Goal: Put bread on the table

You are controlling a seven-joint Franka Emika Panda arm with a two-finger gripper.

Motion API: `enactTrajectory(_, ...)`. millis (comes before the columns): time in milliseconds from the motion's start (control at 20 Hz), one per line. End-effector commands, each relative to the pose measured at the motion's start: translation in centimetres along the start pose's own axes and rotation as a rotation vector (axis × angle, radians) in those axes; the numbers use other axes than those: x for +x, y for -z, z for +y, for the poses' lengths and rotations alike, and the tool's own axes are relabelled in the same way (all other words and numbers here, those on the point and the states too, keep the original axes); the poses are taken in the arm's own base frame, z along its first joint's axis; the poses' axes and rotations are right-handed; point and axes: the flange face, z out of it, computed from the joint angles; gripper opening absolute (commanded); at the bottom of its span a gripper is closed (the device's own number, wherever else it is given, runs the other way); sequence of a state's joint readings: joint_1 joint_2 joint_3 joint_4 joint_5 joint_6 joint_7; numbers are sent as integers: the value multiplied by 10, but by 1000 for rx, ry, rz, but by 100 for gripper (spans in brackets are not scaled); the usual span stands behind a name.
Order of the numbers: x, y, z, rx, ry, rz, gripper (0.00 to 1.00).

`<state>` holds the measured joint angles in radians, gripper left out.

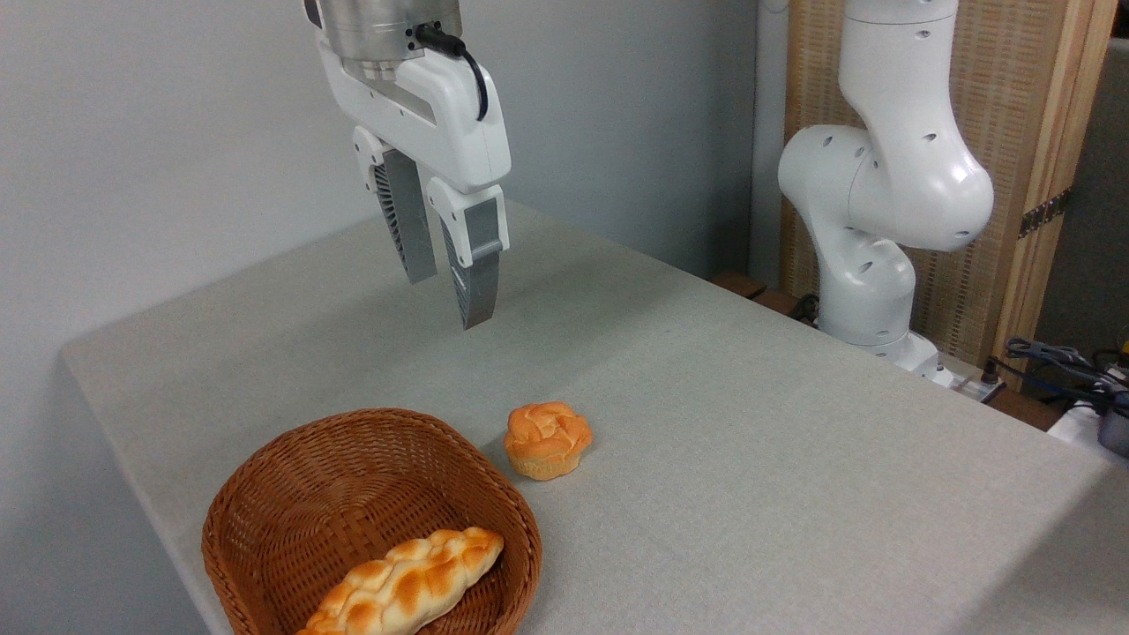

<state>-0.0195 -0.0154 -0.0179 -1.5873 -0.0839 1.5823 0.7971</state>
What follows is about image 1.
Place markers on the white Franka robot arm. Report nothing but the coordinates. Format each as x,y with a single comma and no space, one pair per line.
891,194

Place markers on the round twisted bread bun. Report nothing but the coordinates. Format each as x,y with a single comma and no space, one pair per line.
547,439

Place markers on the long braided bread loaf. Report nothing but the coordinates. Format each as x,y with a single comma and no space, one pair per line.
414,578

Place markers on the wooden bamboo screen panel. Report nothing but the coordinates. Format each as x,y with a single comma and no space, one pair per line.
1014,106

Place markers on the metal screen hinge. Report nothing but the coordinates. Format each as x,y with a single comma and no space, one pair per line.
1045,212

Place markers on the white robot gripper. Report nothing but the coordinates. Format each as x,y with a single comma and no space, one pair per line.
450,115

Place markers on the brown wicker basket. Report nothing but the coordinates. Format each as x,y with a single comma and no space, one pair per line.
300,494

